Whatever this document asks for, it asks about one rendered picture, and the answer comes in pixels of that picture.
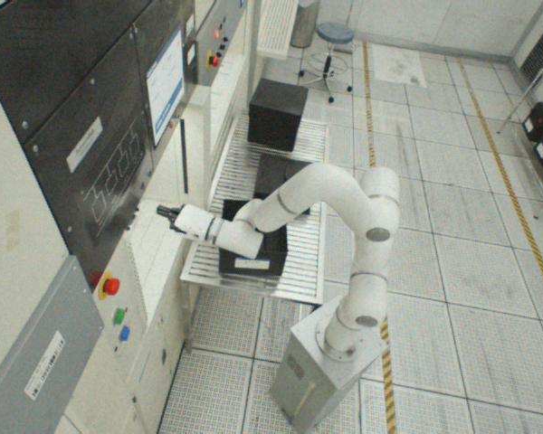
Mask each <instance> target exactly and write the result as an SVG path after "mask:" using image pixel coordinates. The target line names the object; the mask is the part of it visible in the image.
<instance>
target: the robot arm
mask: <svg viewBox="0 0 543 434"><path fill-rule="evenodd" d="M317 202H324V203H326V204H327V205H329V206H330V207H331V208H333V209H334V210H335V212H336V213H337V215H338V216H339V217H340V218H341V220H342V221H343V222H344V223H345V224H346V225H347V226H348V227H349V228H350V229H351V230H352V231H353V232H354V233H355V234H356V247H355V257H354V259H353V262H352V264H351V268H350V276H349V286H348V294H347V295H345V296H344V297H343V298H341V300H340V301H339V304H338V306H337V308H336V310H335V312H334V314H331V315H327V316H324V317H323V318H322V319H320V322H319V324H318V325H317V328H316V340H317V343H318V345H319V348H320V349H321V351H322V352H323V353H324V354H325V355H326V356H328V357H330V358H331V359H334V360H336V361H341V362H347V361H350V360H355V359H356V358H357V357H358V356H359V355H360V354H361V352H362V351H363V348H364V344H365V338H364V334H363V332H364V331H365V330H366V327H370V328H374V327H378V326H381V325H382V324H383V322H384V321H385V319H386V313H387V264H388V261H389V259H390V254H391V249H392V245H393V238H394V236H395V234H396V233H397V231H398V228H399V226H400V184H399V179H398V176H397V174H396V173H395V172H394V171H393V170H392V169H390V168H388V167H375V168H369V169H367V170H366V171H365V172H364V173H363V175H362V176H361V179H360V183H359V186H358V185H357V181H356V179H355V178H354V177H353V176H352V175H351V174H350V173H349V172H348V171H347V170H344V169H343V168H341V167H339V166H336V165H333V164H328V163H321V162H318V163H313V164H310V165H307V166H306V167H304V168H303V169H302V170H300V171H299V172H298V173H297V174H295V175H294V176H293V177H292V178H291V179H290V180H288V181H287V182H286V183H285V184H283V185H282V186H281V187H280V188H279V189H278V190H277V191H274V192H273V193H272V194H270V195H269V196H268V197H267V198H266V199H264V200H260V199H253V200H251V201H249V202H248V203H247V204H246V205H245V206H244V207H243V208H241V209H240V210H239V212H238V213H237V214H236V215H235V217H234V219H233V222H228V221H226V220H224V219H221V218H219V217H217V218H215V217H214V216H213V215H212V214H211V213H209V212H207V211H205V210H203V209H201V208H196V207H194V206H192V205H185V204H183V205H182V206H181V207H180V208H176V207H172V208H169V207H165V206H164V205H161V204H160V205H159V206H158V207H157V214H158V215H161V216H163V217H165V218H167V220H168V221H169V229H170V230H174V234H176V235H179V236H182V237H185V238H188V239H189V240H193V241H207V240H208V241H207V243H208V244H214V245H217V246H219V247H222V248H225V249H227V250H230V251H232V252H235V253H238V254H240V255H243V256H244V257H246V258H249V259H255V258H256V256H257V254H258V252H259V249H260V247H261V245H262V233H259V232H257V231H255V228H256V226H257V228H258V229H259V230H261V231H265V232H269V231H275V230H277V229H279V228H280V227H281V226H282V225H284V224H286V223H287V222H289V221H291V220H292V219H294V218H295V217H297V216H298V215H299V214H300V213H302V212H304V211H305V210H306V209H308V208H310V207H311V206H313V205H314V204H316V203H317Z"/></svg>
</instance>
